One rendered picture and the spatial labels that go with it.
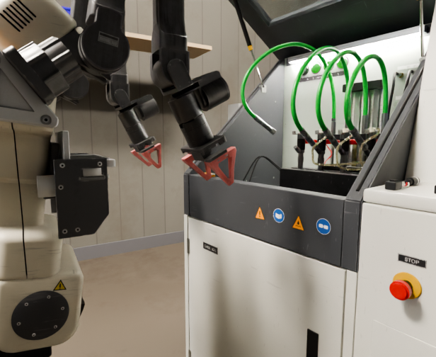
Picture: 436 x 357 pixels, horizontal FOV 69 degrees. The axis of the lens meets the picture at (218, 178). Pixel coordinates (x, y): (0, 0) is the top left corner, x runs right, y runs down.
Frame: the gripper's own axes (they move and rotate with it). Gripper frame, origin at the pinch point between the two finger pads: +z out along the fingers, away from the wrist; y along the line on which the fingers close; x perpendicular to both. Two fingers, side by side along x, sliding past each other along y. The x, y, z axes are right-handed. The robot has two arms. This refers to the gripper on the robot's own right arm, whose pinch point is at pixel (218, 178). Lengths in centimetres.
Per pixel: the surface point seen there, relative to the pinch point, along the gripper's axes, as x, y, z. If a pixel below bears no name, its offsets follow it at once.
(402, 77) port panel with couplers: -81, 4, 8
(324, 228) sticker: -15.2, -10.5, 21.6
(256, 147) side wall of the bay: -47, 52, 19
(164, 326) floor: 23, 102, 100
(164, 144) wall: -70, 235, 34
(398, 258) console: -16.3, -27.0, 24.7
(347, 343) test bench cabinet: -4.6, -17.6, 45.0
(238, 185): -14.3, 19.3, 13.7
